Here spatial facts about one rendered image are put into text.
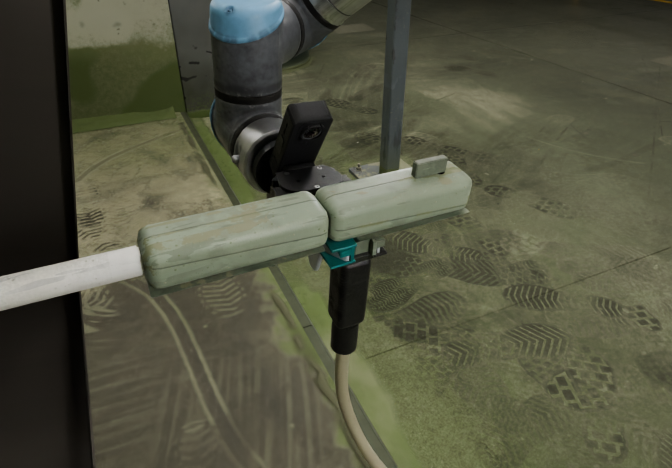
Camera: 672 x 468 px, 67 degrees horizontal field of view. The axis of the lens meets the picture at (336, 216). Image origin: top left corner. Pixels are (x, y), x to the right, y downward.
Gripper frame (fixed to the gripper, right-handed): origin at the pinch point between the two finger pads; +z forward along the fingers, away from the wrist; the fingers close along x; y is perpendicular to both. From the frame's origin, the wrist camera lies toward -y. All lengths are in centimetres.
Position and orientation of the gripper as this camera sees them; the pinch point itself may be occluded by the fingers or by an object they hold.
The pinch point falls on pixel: (357, 240)
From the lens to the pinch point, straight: 48.4
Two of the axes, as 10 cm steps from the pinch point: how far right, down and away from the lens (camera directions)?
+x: -8.9, 2.0, -4.1
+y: -0.7, 8.3, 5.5
